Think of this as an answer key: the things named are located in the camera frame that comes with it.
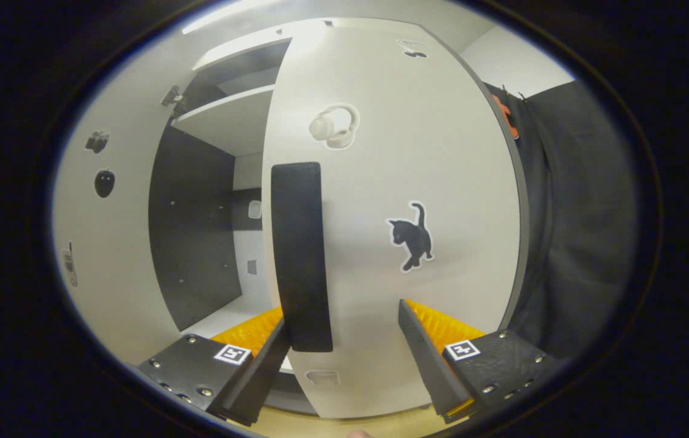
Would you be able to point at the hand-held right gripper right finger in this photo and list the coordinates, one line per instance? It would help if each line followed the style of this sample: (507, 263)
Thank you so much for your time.
(426, 359)

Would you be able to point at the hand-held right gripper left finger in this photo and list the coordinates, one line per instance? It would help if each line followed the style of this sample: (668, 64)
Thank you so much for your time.
(253, 377)

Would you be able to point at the cabinet door with camera sticker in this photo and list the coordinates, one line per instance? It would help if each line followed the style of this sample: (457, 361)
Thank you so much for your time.
(107, 255)

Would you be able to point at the cabinet door with headphones sticker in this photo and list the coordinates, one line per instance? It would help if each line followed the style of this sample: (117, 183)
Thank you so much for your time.
(417, 152)

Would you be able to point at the metal door hinge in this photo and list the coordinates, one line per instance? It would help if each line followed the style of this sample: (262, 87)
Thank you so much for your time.
(171, 96)

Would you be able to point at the white cabinet dark frame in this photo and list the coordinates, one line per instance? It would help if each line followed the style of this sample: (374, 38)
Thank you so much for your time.
(192, 231)

